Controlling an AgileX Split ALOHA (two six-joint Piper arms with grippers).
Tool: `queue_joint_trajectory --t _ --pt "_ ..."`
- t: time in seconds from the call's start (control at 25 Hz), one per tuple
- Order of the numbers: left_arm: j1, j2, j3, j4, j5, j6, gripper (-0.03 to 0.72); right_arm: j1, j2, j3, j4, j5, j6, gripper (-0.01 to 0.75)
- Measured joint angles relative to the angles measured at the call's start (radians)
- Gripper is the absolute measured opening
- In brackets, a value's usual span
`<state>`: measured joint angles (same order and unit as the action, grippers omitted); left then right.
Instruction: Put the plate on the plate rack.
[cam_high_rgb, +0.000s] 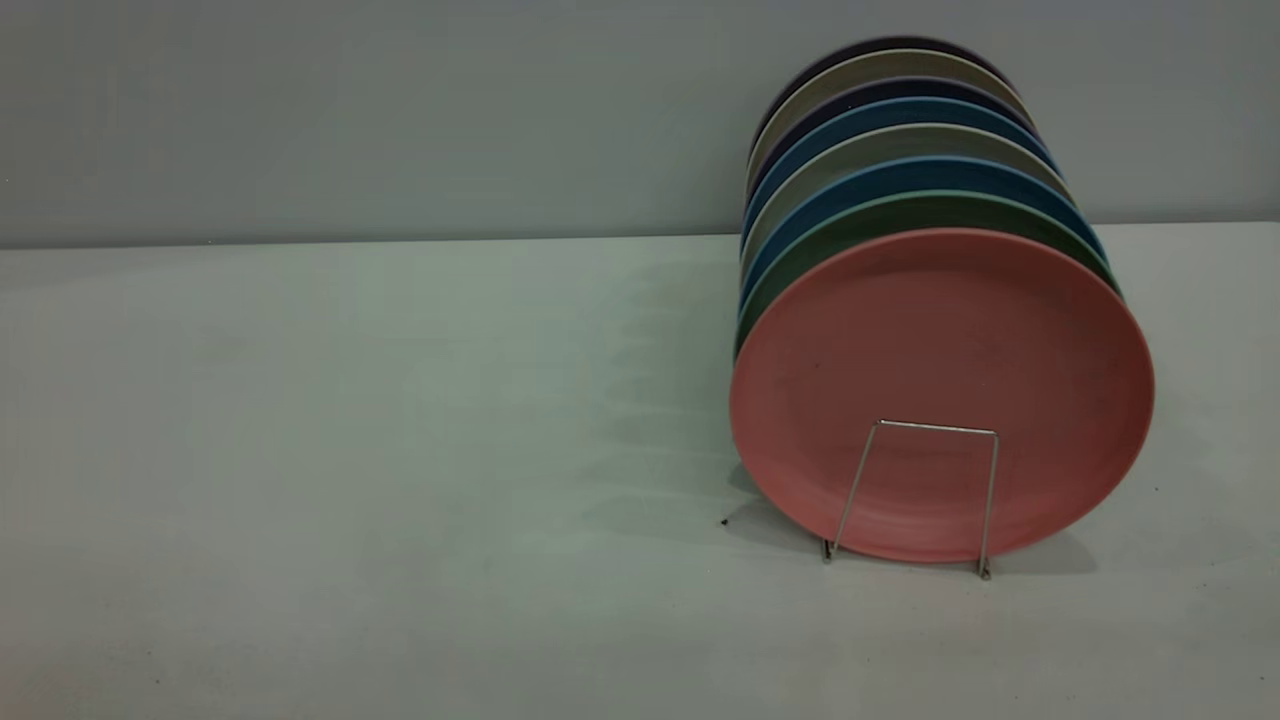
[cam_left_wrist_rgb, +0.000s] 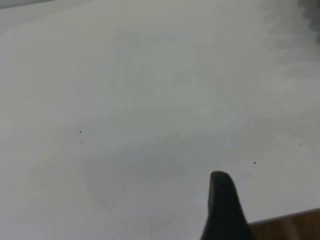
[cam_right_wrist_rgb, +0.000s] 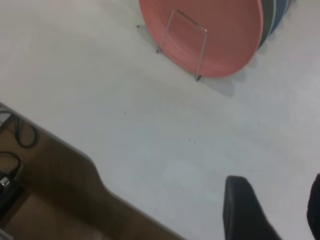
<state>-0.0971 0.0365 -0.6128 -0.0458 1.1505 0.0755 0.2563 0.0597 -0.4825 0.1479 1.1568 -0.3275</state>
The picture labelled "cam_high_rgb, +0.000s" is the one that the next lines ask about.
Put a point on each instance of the pink plate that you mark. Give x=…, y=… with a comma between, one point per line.
x=940, y=350

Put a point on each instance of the green plate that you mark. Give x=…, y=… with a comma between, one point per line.
x=900, y=212

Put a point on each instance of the dark blue plate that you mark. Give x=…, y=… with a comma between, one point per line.
x=900, y=178

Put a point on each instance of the beige plate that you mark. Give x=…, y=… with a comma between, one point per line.
x=900, y=145
x=880, y=68

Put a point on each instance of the navy purple plate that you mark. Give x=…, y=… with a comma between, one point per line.
x=900, y=90

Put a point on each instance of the dark purple plate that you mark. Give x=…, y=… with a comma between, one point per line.
x=880, y=46

